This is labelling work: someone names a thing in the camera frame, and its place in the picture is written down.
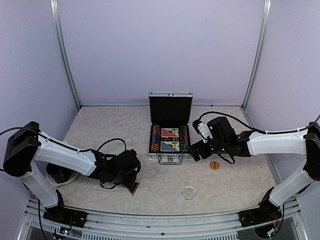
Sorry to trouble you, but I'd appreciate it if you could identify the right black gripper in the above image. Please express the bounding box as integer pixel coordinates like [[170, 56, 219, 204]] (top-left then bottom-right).
[[187, 138, 228, 161]]

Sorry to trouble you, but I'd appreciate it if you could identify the blue playing card deck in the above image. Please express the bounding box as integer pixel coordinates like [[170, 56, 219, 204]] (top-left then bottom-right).
[[160, 141, 180, 152]]

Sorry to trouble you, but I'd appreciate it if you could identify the red playing card deck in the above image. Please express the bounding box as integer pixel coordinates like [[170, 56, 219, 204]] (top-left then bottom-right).
[[161, 128, 179, 139]]

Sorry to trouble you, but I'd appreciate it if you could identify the aluminium poker case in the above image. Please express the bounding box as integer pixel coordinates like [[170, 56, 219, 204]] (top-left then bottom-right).
[[148, 91, 193, 165]]

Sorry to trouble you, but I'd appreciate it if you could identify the green poker chip stack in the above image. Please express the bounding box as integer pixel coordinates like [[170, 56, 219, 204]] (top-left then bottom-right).
[[180, 144, 189, 153]]

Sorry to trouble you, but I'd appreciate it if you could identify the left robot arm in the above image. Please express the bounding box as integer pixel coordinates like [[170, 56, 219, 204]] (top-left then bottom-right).
[[1, 121, 141, 223]]

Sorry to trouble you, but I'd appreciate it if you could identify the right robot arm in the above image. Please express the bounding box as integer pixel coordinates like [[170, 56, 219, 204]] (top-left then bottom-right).
[[189, 112, 320, 222]]

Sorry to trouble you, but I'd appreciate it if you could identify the red triangular dealer button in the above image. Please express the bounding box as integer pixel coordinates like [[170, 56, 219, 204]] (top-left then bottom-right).
[[126, 182, 140, 196]]

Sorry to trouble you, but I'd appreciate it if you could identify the right chip row in case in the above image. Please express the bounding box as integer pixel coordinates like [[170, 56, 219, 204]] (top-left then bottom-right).
[[179, 125, 189, 145]]

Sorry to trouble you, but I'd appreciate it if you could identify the chip row in case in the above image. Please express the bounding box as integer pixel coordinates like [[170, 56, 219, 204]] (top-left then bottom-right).
[[150, 124, 161, 152], [179, 125, 189, 145]]

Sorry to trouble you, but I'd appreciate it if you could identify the orange big blind button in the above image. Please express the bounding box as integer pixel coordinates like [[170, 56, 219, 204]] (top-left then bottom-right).
[[209, 161, 220, 170]]

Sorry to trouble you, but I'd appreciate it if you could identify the left chip row in case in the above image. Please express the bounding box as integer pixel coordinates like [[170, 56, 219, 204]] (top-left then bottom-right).
[[150, 124, 161, 152]]

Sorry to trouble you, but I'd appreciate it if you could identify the clear round dealer puck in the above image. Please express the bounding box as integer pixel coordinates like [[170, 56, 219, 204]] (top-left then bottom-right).
[[181, 186, 197, 201]]

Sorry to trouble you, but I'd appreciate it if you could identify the clear round tray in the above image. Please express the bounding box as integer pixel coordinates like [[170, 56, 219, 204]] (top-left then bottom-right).
[[46, 163, 79, 188]]

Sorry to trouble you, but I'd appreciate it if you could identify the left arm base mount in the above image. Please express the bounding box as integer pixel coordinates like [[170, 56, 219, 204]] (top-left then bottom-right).
[[43, 190, 88, 228]]

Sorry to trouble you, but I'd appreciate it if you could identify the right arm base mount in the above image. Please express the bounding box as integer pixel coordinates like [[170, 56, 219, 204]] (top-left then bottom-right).
[[238, 198, 283, 228]]

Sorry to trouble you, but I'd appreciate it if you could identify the front aluminium frame rail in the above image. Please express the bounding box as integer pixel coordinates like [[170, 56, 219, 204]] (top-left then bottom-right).
[[23, 199, 308, 240]]

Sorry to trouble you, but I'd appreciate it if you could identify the right rear aluminium post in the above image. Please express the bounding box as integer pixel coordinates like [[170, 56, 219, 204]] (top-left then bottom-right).
[[241, 0, 272, 111]]

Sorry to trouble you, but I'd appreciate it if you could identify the aluminium post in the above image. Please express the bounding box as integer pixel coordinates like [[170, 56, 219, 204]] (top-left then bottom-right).
[[50, 0, 82, 111], [241, 0, 272, 111]]

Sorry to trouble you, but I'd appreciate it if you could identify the left rear aluminium post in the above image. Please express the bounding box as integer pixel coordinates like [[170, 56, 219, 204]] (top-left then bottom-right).
[[50, 0, 82, 111]]

